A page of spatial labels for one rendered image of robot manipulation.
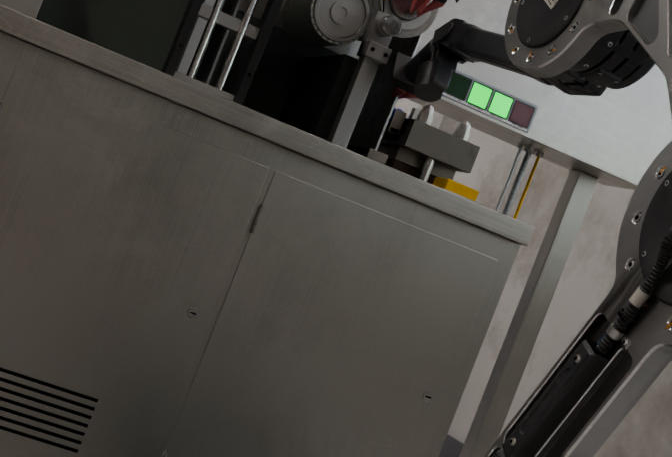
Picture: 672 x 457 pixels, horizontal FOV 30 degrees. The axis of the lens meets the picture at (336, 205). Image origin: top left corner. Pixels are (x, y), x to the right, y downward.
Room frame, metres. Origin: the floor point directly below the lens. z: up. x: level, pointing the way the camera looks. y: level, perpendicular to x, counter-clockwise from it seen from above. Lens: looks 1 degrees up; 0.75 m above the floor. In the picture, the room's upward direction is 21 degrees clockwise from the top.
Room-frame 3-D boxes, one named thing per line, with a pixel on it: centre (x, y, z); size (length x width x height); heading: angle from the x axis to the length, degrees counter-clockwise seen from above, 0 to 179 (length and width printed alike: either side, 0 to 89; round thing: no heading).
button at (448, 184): (2.43, -0.20, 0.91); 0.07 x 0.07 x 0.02; 18
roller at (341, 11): (2.68, 0.17, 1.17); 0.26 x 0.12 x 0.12; 18
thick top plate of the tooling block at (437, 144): (2.81, -0.10, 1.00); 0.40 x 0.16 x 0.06; 18
